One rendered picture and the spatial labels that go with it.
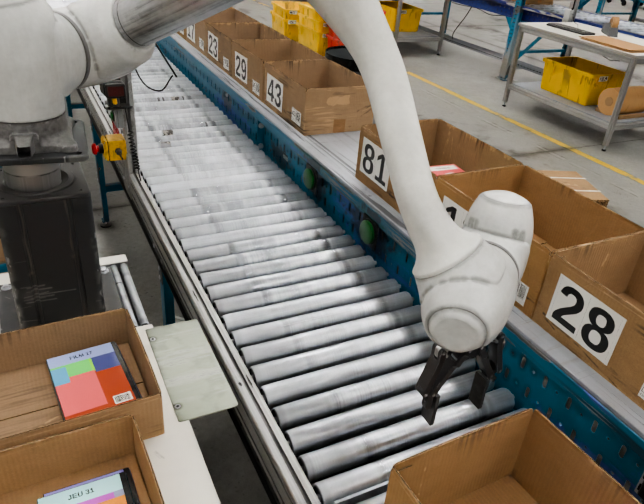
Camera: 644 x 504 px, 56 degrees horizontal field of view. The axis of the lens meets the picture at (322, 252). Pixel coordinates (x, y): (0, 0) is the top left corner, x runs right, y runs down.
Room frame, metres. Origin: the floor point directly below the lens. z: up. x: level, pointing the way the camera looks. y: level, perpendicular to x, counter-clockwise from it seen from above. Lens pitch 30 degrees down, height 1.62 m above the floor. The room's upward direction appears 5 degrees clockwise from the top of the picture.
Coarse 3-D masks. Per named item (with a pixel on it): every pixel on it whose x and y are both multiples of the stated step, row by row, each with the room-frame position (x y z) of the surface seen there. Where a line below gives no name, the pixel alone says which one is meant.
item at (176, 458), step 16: (112, 256) 1.37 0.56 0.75; (144, 336) 1.05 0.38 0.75; (160, 384) 0.90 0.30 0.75; (176, 432) 0.78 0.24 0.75; (192, 432) 0.78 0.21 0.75; (160, 448) 0.74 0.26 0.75; (176, 448) 0.74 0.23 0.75; (192, 448) 0.75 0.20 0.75; (160, 464) 0.71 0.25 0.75; (176, 464) 0.71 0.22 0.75; (192, 464) 0.71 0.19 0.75; (160, 480) 0.67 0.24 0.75; (176, 480) 0.68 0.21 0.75; (192, 480) 0.68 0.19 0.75; (208, 480) 0.68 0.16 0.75; (176, 496) 0.65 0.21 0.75; (192, 496) 0.65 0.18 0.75; (208, 496) 0.65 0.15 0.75
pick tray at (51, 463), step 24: (72, 432) 0.67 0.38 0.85; (96, 432) 0.69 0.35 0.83; (120, 432) 0.71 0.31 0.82; (0, 456) 0.62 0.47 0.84; (24, 456) 0.64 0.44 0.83; (48, 456) 0.65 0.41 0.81; (72, 456) 0.67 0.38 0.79; (96, 456) 0.69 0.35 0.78; (120, 456) 0.71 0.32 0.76; (144, 456) 0.65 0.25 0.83; (0, 480) 0.62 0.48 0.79; (24, 480) 0.63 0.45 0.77; (48, 480) 0.65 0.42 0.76; (72, 480) 0.65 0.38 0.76; (144, 480) 0.66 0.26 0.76
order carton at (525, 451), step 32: (512, 416) 0.72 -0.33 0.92; (544, 416) 0.73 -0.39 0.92; (448, 448) 0.66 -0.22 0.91; (480, 448) 0.70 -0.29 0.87; (512, 448) 0.74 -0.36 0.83; (544, 448) 0.71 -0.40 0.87; (576, 448) 0.67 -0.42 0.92; (416, 480) 0.63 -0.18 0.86; (448, 480) 0.67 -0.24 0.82; (480, 480) 0.71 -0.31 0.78; (512, 480) 0.73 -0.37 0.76; (544, 480) 0.69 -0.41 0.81; (576, 480) 0.65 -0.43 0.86; (608, 480) 0.62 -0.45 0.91
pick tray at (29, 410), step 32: (64, 320) 0.95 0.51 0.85; (96, 320) 0.98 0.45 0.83; (128, 320) 0.99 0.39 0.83; (0, 352) 0.89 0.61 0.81; (32, 352) 0.92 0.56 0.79; (64, 352) 0.95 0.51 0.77; (128, 352) 0.98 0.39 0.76; (0, 384) 0.85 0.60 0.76; (32, 384) 0.86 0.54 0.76; (0, 416) 0.77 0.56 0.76; (32, 416) 0.78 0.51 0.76; (96, 416) 0.72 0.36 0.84; (160, 416) 0.77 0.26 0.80; (0, 448) 0.64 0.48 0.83
